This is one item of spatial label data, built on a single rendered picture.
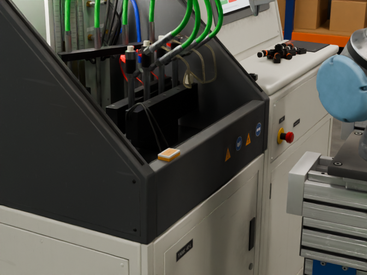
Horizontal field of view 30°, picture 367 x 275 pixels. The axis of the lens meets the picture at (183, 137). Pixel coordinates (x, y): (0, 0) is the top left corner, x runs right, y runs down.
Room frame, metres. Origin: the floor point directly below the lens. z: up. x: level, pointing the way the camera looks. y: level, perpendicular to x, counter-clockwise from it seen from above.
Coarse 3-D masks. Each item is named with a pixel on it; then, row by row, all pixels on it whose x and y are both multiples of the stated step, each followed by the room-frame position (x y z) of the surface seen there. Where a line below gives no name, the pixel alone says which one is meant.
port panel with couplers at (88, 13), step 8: (88, 0) 2.06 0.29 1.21; (104, 0) 2.13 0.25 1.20; (112, 0) 2.12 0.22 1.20; (88, 8) 2.06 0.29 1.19; (104, 8) 2.13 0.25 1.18; (88, 16) 2.06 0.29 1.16; (104, 16) 2.13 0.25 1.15; (88, 24) 2.06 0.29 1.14; (88, 32) 2.05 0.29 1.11; (112, 32) 2.12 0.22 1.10; (88, 40) 2.05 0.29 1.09; (88, 48) 2.05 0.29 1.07
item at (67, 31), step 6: (66, 0) 1.83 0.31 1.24; (192, 0) 1.66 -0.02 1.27; (66, 6) 1.84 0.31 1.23; (192, 6) 1.66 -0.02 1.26; (66, 12) 1.84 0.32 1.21; (186, 12) 1.66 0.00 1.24; (66, 18) 1.84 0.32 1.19; (186, 18) 1.66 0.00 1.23; (66, 24) 1.84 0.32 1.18; (180, 24) 1.67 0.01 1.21; (186, 24) 1.67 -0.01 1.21; (66, 30) 1.84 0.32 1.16; (174, 30) 1.68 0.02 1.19; (180, 30) 1.67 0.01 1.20; (174, 36) 1.68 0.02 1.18
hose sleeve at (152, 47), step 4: (164, 36) 1.69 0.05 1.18; (168, 36) 1.68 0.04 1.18; (172, 36) 1.68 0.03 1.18; (160, 40) 1.69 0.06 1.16; (164, 40) 1.69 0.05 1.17; (168, 40) 1.69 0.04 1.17; (152, 44) 1.71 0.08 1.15; (156, 44) 1.70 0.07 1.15; (160, 44) 1.69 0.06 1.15; (152, 48) 1.70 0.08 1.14; (156, 48) 1.70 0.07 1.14
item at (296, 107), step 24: (240, 24) 2.34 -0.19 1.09; (264, 24) 2.52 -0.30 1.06; (240, 48) 2.30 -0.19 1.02; (264, 48) 2.49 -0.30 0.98; (312, 72) 2.28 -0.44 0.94; (288, 96) 2.07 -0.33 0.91; (312, 96) 2.29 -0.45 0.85; (288, 120) 2.09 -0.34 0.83; (312, 120) 2.31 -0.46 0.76; (288, 144) 2.10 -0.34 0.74; (312, 144) 2.33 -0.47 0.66; (288, 168) 2.11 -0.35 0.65; (264, 216) 1.94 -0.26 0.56; (288, 216) 2.14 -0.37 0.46; (264, 240) 1.94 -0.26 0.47; (288, 240) 2.16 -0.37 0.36; (264, 264) 1.95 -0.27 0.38; (288, 264) 2.17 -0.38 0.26
